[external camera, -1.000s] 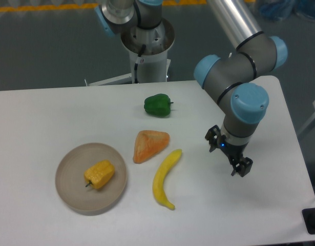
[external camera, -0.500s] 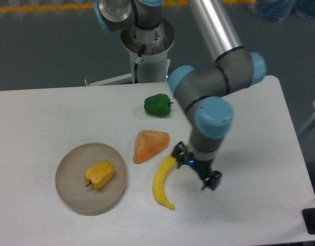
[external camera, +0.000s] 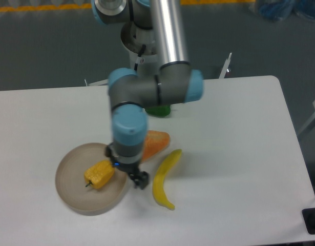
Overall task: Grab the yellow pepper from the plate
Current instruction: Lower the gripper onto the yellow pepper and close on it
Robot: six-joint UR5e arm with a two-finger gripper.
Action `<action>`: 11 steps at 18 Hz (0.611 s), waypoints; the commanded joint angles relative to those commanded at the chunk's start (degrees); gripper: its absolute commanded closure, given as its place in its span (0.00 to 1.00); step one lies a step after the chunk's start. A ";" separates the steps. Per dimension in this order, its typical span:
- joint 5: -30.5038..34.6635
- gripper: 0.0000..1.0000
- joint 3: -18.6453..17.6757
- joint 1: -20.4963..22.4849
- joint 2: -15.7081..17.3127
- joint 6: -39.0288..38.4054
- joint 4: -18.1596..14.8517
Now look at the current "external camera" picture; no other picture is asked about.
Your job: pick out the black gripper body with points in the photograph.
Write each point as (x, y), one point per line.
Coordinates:
(128, 165)

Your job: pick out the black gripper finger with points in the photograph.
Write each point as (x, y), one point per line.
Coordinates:
(140, 179)

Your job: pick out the yellow toy pepper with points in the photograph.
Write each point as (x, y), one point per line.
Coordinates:
(99, 174)

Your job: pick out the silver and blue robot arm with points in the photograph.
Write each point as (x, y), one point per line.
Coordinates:
(130, 94)

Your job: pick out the beige round plate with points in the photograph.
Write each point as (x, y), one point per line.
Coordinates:
(74, 190)

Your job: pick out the green toy pepper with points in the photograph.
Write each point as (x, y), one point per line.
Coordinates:
(159, 111)

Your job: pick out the yellow toy banana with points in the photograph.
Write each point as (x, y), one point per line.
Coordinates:
(165, 167)

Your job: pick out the orange triangular toy pastry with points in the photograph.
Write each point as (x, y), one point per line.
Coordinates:
(155, 142)

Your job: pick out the black clamp at table edge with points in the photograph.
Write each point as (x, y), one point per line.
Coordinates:
(309, 219)

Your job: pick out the blue plastic bag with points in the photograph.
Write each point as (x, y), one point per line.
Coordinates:
(280, 10)

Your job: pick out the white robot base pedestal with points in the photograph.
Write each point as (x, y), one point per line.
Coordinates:
(141, 47)

